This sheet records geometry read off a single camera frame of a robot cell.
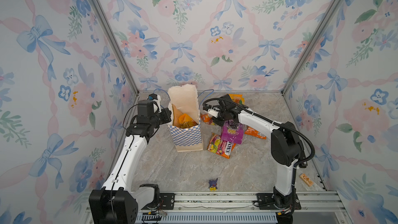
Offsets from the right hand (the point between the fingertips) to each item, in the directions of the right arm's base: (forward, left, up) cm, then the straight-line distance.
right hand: (214, 114), depth 95 cm
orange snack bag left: (-5, +4, +2) cm, 7 cm away
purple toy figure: (-38, +1, -6) cm, 38 cm away
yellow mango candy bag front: (-6, +16, +1) cm, 17 cm away
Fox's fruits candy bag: (-18, -4, -8) cm, 20 cm away
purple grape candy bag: (-11, -13, -6) cm, 18 cm away
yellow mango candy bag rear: (+15, -17, -2) cm, 23 cm away
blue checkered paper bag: (+6, +17, +8) cm, 20 cm away
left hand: (-8, +23, +15) cm, 28 cm away
